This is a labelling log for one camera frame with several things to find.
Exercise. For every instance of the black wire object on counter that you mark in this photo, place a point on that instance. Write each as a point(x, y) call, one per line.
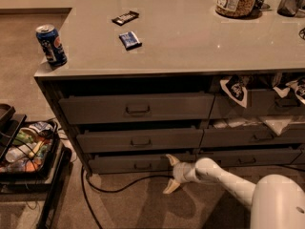
point(302, 33)

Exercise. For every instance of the dark glass pitcher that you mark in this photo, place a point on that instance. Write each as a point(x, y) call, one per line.
point(289, 8)

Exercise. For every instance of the blue snack packet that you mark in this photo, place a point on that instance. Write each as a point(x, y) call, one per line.
point(130, 40)

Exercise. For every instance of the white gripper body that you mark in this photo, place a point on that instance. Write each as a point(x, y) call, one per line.
point(181, 172)

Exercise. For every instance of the blue soda can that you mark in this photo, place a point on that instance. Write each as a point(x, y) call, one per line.
point(49, 39)

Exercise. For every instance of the black white chip bag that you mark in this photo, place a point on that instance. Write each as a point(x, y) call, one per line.
point(235, 89)
point(298, 86)

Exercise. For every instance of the black tray of snacks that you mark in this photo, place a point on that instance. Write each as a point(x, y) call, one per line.
point(29, 151)

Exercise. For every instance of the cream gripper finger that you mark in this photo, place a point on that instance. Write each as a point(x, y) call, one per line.
point(171, 187)
point(172, 159)

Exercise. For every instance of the clear plastic bags in drawer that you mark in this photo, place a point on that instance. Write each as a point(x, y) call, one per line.
point(277, 124)

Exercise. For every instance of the grey drawer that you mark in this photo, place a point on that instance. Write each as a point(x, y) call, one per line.
point(138, 140)
point(136, 107)
point(109, 163)
point(260, 102)
point(264, 157)
point(249, 136)

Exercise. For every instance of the large popcorn jar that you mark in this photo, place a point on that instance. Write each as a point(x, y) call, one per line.
point(234, 8)

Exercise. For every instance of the black candy bar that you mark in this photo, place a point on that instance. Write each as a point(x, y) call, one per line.
point(125, 18)

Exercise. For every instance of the grey drawer cabinet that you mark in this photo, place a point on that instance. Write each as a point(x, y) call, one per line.
point(186, 48)

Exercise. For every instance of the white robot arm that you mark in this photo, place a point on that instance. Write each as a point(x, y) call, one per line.
point(275, 202)

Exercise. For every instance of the black cart frame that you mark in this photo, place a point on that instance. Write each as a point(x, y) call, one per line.
point(41, 195)

